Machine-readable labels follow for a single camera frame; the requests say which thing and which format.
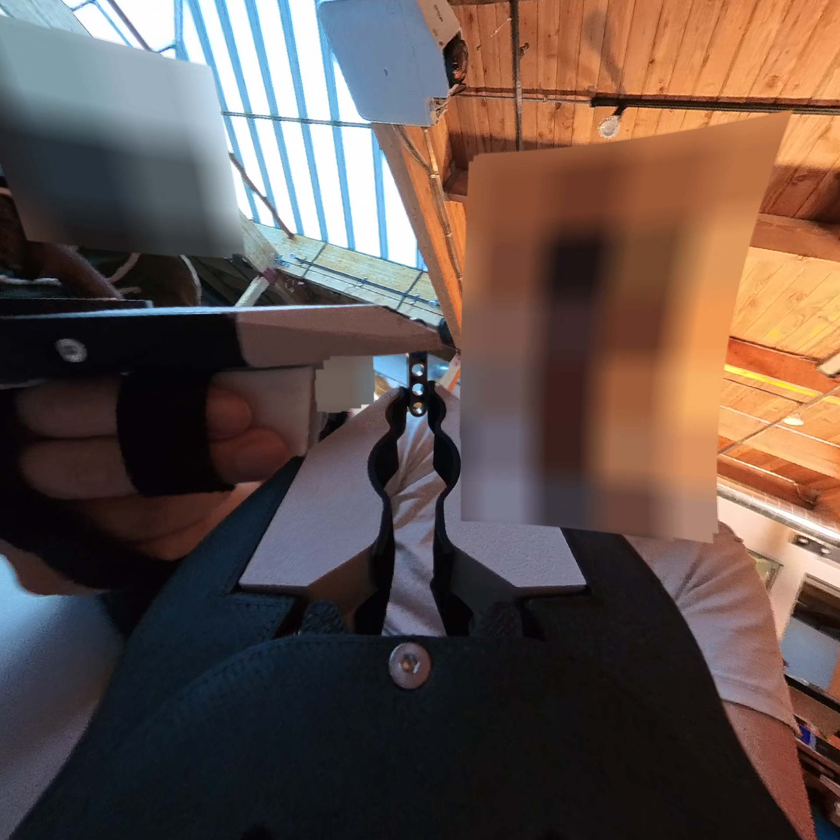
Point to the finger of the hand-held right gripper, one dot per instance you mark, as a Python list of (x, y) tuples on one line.
[(328, 334)]

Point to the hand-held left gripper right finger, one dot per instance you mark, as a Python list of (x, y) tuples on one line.
[(518, 558)]

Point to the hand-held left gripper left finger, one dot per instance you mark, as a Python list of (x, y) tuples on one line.
[(308, 512)]

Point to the person's right hand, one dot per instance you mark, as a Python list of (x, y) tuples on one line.
[(65, 459)]

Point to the grey holed beam with blue pin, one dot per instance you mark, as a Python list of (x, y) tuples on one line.
[(418, 387)]

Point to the white ceiling box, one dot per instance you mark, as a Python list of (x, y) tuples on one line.
[(387, 59)]

